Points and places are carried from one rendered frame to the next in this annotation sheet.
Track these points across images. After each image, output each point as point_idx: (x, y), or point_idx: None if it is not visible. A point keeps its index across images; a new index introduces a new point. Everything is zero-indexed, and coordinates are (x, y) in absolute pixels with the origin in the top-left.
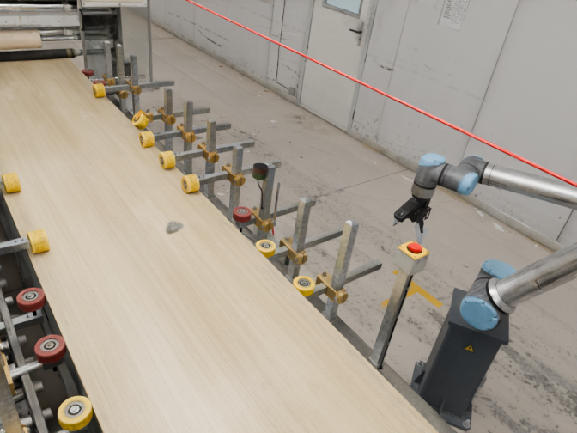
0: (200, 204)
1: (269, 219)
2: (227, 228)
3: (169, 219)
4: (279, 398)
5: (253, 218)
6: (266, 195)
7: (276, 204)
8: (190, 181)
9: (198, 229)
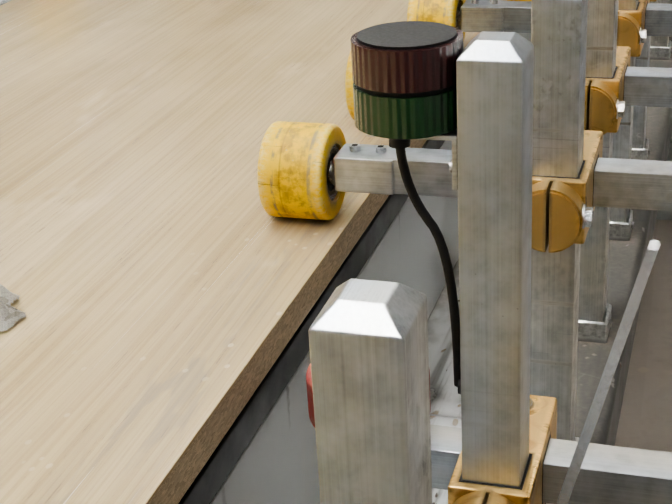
0: (250, 271)
1: (510, 491)
2: (152, 416)
3: (23, 283)
4: None
5: (446, 451)
6: (467, 289)
7: (593, 405)
8: (273, 149)
9: (30, 367)
